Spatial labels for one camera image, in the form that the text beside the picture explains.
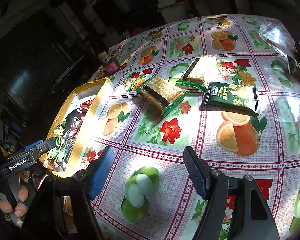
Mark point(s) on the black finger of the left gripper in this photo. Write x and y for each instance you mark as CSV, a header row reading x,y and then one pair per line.
x,y
43,148

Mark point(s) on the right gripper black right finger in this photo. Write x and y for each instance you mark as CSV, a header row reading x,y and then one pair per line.
x,y
199,172

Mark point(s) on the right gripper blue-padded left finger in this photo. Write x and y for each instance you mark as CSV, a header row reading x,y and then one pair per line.
x,y
98,172

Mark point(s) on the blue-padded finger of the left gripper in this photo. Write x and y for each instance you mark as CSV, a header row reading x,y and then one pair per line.
x,y
28,147

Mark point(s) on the silver foil snack bag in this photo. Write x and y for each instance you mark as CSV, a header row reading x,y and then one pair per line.
x,y
71,127

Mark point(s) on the red snack packet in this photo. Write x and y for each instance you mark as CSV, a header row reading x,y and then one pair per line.
x,y
85,106

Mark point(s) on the dark green biscuit packet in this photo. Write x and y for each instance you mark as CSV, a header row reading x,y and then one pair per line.
x,y
233,98

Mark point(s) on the green-edged clear cracker pack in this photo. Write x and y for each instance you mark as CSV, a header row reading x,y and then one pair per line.
x,y
162,94

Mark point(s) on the yellow cardboard box tray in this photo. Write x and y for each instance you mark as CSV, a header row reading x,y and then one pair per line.
x,y
84,150

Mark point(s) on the floral fruit-print tablecloth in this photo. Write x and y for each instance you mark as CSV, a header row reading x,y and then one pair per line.
x,y
148,193

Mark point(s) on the dark jar with pink label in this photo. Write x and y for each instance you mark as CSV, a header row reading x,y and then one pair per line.
x,y
109,63

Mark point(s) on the clear plastic bag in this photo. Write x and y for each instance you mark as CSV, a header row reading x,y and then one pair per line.
x,y
275,34

